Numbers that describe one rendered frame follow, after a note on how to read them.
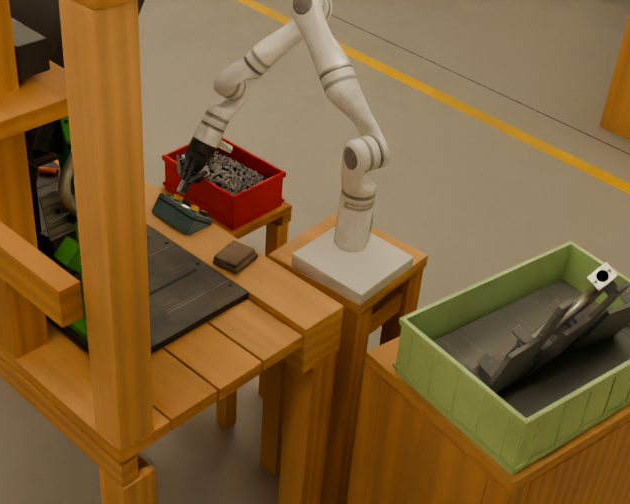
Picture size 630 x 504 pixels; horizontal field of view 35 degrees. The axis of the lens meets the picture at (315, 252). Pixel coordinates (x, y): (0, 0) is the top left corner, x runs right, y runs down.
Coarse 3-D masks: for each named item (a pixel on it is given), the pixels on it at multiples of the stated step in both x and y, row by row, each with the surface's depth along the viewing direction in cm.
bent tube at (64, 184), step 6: (66, 162) 243; (72, 162) 243; (66, 168) 243; (72, 168) 243; (60, 174) 243; (66, 174) 243; (72, 174) 244; (60, 180) 243; (66, 180) 243; (60, 186) 243; (66, 186) 243; (60, 192) 243; (66, 192) 243; (60, 198) 244; (66, 198) 244; (72, 198) 245; (66, 204) 245; (72, 204) 245; (72, 210) 246
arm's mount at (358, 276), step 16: (320, 240) 273; (384, 240) 276; (304, 256) 266; (320, 256) 267; (336, 256) 268; (352, 256) 269; (368, 256) 269; (384, 256) 270; (400, 256) 271; (304, 272) 267; (320, 272) 263; (336, 272) 262; (352, 272) 263; (368, 272) 264; (384, 272) 265; (400, 272) 269; (336, 288) 261; (352, 288) 258; (368, 288) 258
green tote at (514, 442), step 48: (480, 288) 251; (528, 288) 266; (576, 288) 272; (432, 336) 249; (432, 384) 236; (480, 384) 220; (624, 384) 235; (480, 432) 226; (528, 432) 215; (576, 432) 231
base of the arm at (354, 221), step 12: (348, 204) 261; (360, 204) 260; (372, 204) 263; (348, 216) 263; (360, 216) 263; (372, 216) 269; (336, 228) 269; (348, 228) 265; (360, 228) 265; (336, 240) 270; (348, 240) 268; (360, 240) 268
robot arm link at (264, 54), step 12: (288, 24) 268; (276, 36) 266; (288, 36) 266; (300, 36) 267; (252, 48) 268; (264, 48) 266; (276, 48) 266; (288, 48) 268; (252, 60) 267; (264, 60) 267; (276, 60) 269; (264, 72) 271
